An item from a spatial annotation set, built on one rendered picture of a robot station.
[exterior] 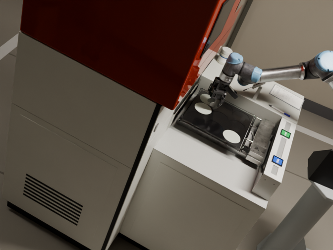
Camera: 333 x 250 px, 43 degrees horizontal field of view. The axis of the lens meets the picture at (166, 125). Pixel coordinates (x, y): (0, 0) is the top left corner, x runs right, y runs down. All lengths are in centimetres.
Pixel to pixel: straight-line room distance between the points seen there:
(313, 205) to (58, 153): 146
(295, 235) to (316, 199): 33
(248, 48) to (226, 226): 256
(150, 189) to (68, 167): 46
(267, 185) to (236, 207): 19
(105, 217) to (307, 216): 118
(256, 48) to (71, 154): 279
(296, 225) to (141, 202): 96
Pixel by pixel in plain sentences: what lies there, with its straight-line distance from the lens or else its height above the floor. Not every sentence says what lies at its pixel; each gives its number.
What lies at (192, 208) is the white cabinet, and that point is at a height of 58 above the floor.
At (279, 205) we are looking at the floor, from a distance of 350.
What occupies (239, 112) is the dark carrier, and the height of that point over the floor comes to 90.
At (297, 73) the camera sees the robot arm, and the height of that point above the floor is 124.
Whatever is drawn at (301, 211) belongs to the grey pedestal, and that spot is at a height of 56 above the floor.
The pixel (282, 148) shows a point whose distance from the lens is 232.
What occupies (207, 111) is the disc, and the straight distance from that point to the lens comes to 239.
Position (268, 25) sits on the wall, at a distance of 438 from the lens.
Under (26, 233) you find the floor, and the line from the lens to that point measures 269.
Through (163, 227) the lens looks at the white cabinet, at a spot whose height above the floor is 33.
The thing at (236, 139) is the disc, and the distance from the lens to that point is 230.
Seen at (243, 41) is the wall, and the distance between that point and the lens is 447.
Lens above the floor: 224
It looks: 38 degrees down
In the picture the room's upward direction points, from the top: 23 degrees clockwise
